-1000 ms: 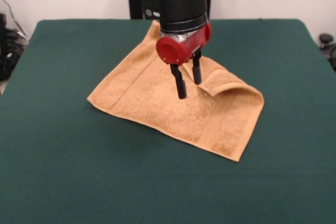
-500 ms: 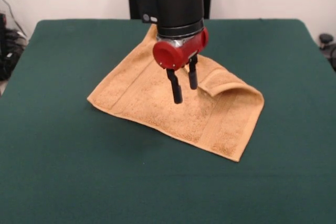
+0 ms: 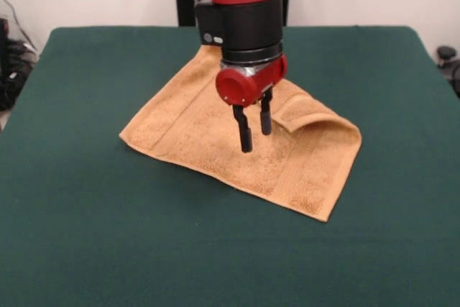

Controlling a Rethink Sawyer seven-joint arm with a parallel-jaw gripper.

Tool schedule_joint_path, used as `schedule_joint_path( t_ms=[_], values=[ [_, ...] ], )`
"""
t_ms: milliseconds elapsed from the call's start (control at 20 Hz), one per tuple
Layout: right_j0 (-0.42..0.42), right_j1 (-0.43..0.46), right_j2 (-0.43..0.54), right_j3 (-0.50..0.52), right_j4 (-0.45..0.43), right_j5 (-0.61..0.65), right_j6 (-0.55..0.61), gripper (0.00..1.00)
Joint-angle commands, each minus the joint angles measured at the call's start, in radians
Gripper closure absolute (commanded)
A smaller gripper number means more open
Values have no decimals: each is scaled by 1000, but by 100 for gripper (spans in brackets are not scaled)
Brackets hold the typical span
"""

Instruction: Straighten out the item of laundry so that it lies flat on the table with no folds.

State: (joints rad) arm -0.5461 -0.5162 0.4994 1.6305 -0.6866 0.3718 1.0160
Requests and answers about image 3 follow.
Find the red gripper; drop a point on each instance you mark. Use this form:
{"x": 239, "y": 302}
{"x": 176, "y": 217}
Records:
{"x": 237, "y": 86}

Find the tan terry towel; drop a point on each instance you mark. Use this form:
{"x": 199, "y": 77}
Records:
{"x": 201, "y": 134}

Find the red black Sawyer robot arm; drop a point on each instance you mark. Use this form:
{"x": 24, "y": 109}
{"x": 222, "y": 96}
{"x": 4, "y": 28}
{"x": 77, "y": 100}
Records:
{"x": 248, "y": 23}

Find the dark green table cloth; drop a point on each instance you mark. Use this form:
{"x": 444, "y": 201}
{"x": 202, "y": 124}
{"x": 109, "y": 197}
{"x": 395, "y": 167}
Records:
{"x": 108, "y": 231}

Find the black equipment pile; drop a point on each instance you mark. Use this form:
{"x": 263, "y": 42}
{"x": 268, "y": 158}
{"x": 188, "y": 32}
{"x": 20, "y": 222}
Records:
{"x": 16, "y": 69}

